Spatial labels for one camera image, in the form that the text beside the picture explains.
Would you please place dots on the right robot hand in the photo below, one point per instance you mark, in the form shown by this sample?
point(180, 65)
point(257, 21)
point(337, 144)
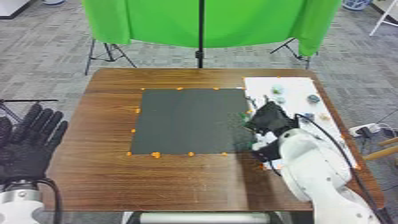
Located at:
point(271, 118)

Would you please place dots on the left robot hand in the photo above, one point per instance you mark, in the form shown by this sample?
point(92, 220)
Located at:
point(29, 146)

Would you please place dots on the blue flower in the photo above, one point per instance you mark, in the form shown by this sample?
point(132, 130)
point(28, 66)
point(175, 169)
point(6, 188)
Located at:
point(314, 98)
point(308, 116)

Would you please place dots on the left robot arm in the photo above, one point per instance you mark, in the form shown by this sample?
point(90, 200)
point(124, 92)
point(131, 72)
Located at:
point(19, 203)

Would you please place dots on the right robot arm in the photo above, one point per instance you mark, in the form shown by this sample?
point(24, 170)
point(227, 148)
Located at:
point(314, 173)

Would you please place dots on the green sprig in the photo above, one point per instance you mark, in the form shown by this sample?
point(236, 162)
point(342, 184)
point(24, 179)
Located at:
point(246, 115)

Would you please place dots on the pale green flower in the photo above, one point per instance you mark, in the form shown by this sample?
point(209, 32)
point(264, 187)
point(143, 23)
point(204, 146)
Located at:
point(278, 89)
point(280, 99)

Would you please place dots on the white sheet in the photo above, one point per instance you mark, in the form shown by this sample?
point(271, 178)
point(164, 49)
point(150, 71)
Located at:
point(296, 90)

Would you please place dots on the dark mat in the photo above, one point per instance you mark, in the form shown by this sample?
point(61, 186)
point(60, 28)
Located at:
point(189, 121)

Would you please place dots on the white power strip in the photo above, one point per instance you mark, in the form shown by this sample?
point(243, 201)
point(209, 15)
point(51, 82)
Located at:
point(365, 129)

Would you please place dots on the black tripod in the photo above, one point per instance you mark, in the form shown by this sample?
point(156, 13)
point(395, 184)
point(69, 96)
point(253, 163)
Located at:
point(294, 50)
point(109, 55)

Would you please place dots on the wooden chair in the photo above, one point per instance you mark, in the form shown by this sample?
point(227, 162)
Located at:
point(383, 151)

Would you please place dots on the black stand pole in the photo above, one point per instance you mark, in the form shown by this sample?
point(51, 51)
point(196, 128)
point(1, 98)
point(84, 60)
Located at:
point(202, 33)

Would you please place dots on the pale grey bar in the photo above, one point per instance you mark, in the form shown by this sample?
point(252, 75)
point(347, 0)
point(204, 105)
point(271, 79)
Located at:
point(205, 218)

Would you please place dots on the white stand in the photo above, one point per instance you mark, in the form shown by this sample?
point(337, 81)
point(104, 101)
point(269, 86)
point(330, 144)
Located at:
point(385, 18)

